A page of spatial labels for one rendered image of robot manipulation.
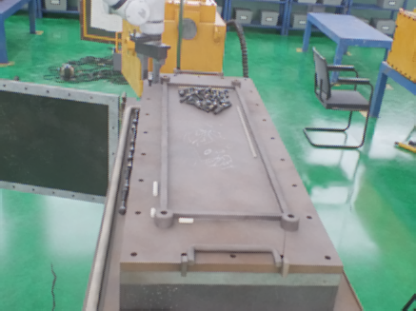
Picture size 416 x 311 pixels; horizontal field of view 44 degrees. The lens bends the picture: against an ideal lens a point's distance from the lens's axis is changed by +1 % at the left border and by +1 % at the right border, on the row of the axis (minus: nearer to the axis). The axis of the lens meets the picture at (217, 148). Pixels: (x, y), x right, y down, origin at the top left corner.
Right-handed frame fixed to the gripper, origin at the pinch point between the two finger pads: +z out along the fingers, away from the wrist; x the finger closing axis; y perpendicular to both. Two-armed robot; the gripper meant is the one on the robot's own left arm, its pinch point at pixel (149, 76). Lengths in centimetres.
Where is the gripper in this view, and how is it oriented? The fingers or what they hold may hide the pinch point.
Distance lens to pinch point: 200.5
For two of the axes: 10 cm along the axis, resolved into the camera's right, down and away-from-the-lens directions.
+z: -0.9, 9.0, 4.2
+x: -7.6, -3.3, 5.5
